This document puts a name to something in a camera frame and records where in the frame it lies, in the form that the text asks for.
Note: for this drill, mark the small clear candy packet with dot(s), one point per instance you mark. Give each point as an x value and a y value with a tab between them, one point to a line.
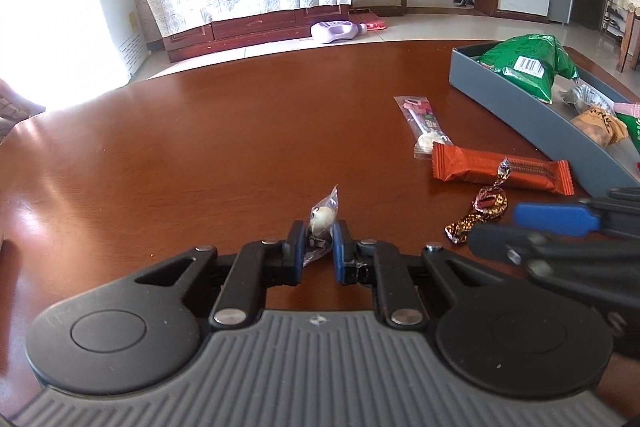
318	237

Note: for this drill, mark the dark green snack bag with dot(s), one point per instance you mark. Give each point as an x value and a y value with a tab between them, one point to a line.
531	62

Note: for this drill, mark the tv cabinet with floral cloth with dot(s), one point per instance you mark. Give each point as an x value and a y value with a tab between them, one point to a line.
191	28

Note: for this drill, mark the grey cardboard box tray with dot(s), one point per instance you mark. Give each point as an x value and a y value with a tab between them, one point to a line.
545	126

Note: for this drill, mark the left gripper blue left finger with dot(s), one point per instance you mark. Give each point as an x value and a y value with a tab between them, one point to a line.
256	268

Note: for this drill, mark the pink clear candy packet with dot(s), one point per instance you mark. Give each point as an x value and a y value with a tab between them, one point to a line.
419	114

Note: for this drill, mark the long orange-red snack bar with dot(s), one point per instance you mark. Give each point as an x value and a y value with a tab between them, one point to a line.
452	163

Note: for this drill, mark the red floor scale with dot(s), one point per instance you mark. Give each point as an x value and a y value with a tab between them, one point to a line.
368	19

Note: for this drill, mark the person's right hand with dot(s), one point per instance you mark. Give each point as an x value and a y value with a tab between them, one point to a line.
620	385

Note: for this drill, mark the green chips bag with picture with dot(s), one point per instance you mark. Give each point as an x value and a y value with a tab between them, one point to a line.
629	113

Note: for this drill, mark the purple white floor bottle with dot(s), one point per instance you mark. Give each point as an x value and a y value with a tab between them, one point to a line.
336	30

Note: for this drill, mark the clear peanut snack bag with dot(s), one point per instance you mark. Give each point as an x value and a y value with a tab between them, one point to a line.
600	126

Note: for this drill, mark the dining table with lace cloth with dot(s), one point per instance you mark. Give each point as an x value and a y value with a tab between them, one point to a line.
629	49

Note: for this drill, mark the red gold foil candy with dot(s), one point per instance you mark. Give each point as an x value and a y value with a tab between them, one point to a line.
489	204

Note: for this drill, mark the white-grey seed packets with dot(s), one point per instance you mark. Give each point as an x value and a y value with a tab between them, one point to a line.
583	97

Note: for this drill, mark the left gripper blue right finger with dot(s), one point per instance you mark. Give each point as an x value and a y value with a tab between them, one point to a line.
379	266

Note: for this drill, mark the white chest freezer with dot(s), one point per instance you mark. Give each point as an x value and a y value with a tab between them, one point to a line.
94	42

